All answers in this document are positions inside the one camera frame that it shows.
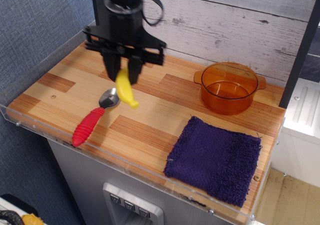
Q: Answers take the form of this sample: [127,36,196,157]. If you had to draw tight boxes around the white ribbed side cabinet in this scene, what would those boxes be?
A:
[271,78,320,187]

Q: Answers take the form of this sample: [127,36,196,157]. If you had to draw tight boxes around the red handled metal spoon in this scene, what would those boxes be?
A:
[72,87,120,147]

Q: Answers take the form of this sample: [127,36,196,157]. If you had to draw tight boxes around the grey cabinet with button panel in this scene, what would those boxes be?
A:
[46,138,226,225]

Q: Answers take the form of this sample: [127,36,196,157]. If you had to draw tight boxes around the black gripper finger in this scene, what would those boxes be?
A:
[128,56,145,85]
[102,51,121,81]

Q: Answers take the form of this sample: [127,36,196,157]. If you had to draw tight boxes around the yellow toy banana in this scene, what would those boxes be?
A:
[115,68,139,109]

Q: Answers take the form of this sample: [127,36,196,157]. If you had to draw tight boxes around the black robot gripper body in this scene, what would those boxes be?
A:
[83,0,166,65]

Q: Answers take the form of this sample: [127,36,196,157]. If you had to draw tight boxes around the yellow object bottom left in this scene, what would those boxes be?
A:
[21,213,45,225]

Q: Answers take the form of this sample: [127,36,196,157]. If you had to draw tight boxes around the black braided hose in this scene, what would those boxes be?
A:
[0,209,25,225]

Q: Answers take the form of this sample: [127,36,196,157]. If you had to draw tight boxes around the clear acrylic table guard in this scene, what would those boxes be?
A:
[0,103,286,225]

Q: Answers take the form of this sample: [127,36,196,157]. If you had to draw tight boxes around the orange transparent pot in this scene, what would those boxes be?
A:
[193,62,267,115]

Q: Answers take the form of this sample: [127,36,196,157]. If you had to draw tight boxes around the black vertical post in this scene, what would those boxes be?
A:
[278,0,320,109]

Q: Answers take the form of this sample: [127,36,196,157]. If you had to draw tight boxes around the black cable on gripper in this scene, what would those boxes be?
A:
[141,0,165,27]

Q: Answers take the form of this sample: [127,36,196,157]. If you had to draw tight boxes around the purple knitted cloth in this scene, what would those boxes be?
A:
[163,116,262,208]

